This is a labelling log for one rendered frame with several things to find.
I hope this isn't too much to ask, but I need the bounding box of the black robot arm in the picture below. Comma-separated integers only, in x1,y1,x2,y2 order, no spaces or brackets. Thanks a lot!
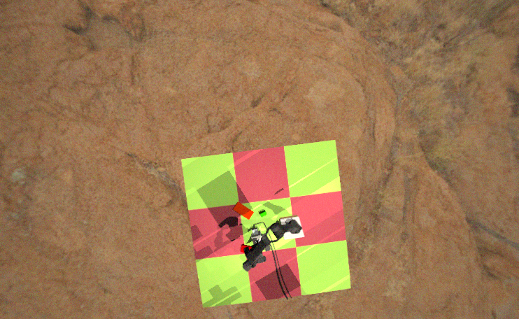
242,219,302,271

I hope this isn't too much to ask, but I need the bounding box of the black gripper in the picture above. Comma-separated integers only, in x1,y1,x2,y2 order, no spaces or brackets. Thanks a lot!
243,243,271,256

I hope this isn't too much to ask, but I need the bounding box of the red rectangular block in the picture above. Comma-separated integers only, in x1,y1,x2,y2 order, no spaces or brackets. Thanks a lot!
241,244,251,253

